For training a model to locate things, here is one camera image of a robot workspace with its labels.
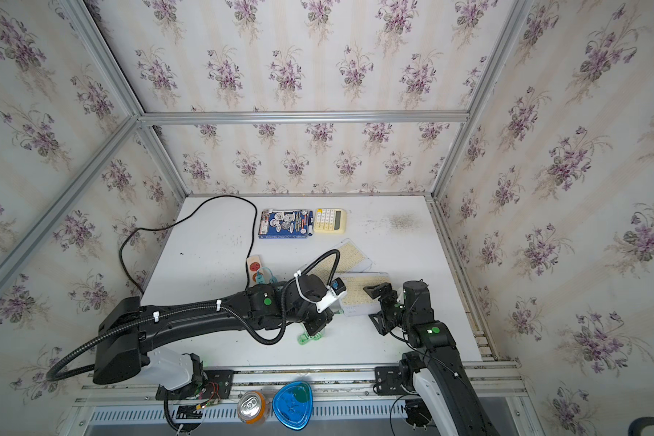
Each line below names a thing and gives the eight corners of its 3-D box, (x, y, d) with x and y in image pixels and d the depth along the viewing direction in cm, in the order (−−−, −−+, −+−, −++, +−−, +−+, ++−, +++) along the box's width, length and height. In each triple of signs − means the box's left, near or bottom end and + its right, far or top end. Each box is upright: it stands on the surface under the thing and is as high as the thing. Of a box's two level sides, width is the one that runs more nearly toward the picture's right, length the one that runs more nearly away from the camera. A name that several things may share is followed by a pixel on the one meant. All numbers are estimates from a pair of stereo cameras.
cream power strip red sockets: (250, 285, 94) (248, 282, 92) (248, 260, 101) (246, 256, 99) (263, 283, 95) (262, 279, 93) (260, 257, 102) (259, 253, 99)
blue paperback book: (258, 239, 108) (256, 233, 105) (263, 215, 116) (261, 209, 113) (307, 240, 108) (306, 234, 105) (309, 215, 116) (308, 209, 113)
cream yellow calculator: (313, 234, 110) (313, 229, 107) (314, 212, 118) (314, 206, 115) (346, 234, 110) (347, 229, 107) (345, 212, 118) (346, 207, 115)
